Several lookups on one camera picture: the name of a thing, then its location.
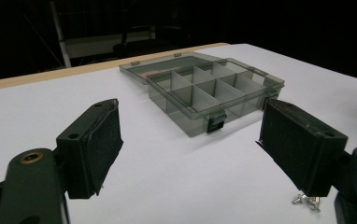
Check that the transparent grey compartment box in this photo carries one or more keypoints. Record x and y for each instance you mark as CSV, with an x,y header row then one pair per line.
x,y
198,102

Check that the desk with white legs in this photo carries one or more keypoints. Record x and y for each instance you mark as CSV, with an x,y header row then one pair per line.
x,y
62,40

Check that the small silver screw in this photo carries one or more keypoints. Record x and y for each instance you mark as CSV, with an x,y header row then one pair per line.
x,y
298,199
313,204

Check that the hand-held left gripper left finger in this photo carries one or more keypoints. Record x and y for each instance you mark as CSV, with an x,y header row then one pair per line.
x,y
86,149

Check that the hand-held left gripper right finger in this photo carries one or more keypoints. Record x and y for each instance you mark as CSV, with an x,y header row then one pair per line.
x,y
298,146

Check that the white paper sheet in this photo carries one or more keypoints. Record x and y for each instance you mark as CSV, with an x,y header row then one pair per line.
x,y
179,174

